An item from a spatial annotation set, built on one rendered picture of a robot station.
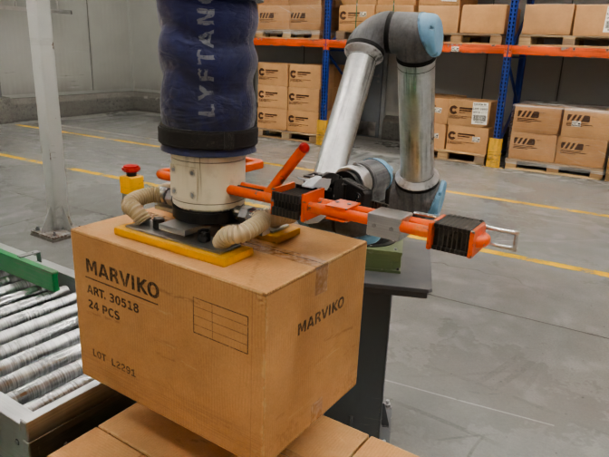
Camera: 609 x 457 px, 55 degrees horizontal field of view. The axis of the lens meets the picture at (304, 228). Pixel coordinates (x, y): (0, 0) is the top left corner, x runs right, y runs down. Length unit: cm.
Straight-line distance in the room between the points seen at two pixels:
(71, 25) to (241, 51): 1161
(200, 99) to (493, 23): 739
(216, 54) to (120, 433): 98
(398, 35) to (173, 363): 105
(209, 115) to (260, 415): 62
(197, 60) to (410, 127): 83
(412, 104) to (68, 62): 1126
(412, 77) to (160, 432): 120
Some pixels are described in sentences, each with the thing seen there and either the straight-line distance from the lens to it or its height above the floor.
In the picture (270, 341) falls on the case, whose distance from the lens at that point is 115.
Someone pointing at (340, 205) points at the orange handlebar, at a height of 121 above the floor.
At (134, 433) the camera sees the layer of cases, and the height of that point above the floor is 54.
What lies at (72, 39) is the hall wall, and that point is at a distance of 1283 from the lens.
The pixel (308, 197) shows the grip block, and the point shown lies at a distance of 119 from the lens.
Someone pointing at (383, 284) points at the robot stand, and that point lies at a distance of 199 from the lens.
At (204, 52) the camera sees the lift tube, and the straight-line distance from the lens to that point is 125.
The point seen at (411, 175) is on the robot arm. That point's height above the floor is 111.
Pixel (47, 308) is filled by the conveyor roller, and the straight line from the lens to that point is 240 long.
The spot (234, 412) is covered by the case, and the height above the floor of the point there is 78.
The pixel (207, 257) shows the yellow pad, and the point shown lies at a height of 108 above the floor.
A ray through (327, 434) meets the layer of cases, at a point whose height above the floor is 54.
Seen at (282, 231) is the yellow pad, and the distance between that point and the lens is 139.
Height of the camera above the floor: 151
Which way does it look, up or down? 18 degrees down
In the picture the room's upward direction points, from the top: 2 degrees clockwise
